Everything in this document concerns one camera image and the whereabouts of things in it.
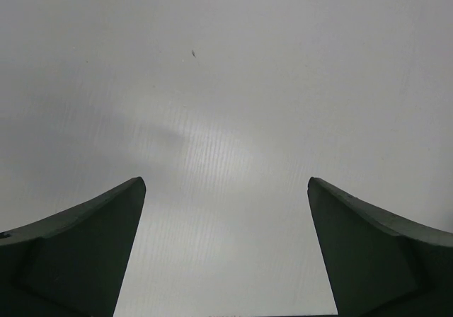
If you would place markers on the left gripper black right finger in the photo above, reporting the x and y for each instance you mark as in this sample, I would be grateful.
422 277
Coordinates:
379 263

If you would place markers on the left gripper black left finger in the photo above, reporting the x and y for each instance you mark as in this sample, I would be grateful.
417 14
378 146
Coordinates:
72 263

